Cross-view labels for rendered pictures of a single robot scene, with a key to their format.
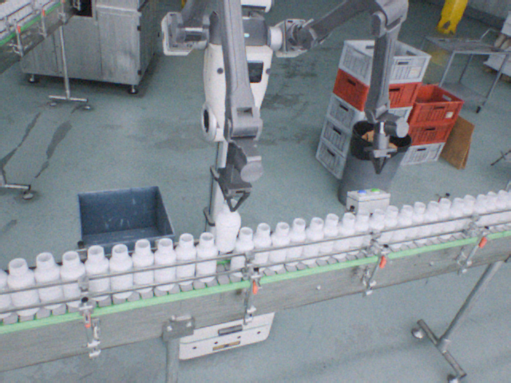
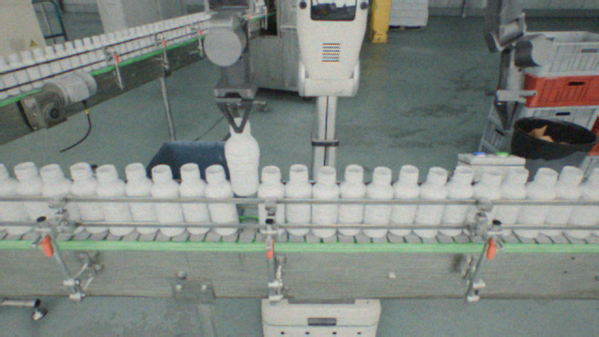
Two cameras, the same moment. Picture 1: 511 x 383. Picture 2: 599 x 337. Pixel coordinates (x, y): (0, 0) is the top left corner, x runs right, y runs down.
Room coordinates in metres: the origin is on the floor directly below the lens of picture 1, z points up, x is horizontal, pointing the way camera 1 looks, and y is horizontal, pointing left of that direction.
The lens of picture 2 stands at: (0.39, -0.34, 1.55)
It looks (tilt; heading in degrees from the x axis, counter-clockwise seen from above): 30 degrees down; 26
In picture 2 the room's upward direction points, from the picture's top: 1 degrees clockwise
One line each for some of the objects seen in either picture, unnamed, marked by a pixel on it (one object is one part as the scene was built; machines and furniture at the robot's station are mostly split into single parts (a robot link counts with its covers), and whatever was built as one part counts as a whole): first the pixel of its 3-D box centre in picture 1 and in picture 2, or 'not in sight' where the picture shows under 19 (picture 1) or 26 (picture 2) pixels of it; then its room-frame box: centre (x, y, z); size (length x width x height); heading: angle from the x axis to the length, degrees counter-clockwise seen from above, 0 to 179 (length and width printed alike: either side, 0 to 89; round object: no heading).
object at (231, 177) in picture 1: (235, 171); (235, 70); (0.92, 0.05, 1.38); 0.10 x 0.07 x 0.07; 26
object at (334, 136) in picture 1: (361, 133); (531, 137); (3.56, -0.88, 0.33); 0.61 x 0.41 x 0.22; 122
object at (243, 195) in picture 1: (233, 195); (238, 108); (0.91, 0.05, 1.30); 0.07 x 0.07 x 0.09; 26
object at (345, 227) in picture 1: (342, 235); (430, 202); (1.10, -0.32, 1.08); 0.06 x 0.06 x 0.17
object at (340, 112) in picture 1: (368, 111); (541, 110); (3.55, -0.88, 0.55); 0.61 x 0.41 x 0.22; 123
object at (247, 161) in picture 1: (247, 148); (228, 19); (0.88, 0.03, 1.47); 0.12 x 0.09 x 0.12; 27
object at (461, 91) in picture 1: (458, 71); not in sight; (5.56, -2.34, 0.49); 1.05 x 0.55 x 0.99; 116
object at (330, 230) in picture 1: (326, 236); (403, 200); (1.08, -0.26, 1.08); 0.06 x 0.06 x 0.17
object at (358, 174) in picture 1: (370, 168); (536, 172); (2.95, -0.88, 0.32); 0.45 x 0.45 x 0.64
